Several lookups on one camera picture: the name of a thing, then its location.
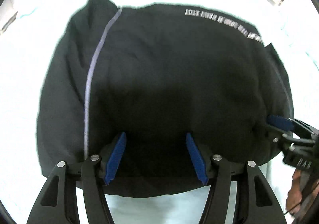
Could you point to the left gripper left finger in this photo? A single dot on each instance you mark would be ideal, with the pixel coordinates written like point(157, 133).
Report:
point(57, 200)

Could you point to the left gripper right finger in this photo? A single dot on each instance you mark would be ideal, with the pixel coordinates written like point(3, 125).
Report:
point(255, 201)

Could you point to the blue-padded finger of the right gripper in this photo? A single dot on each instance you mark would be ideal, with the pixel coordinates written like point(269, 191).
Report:
point(280, 122)

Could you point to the black track jacket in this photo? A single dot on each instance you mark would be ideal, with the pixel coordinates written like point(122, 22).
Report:
point(158, 74)

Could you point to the person's right hand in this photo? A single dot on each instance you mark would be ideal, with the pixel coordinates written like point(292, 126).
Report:
point(295, 197)

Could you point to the light green bed sheet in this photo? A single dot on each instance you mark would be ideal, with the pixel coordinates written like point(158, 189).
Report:
point(29, 37)

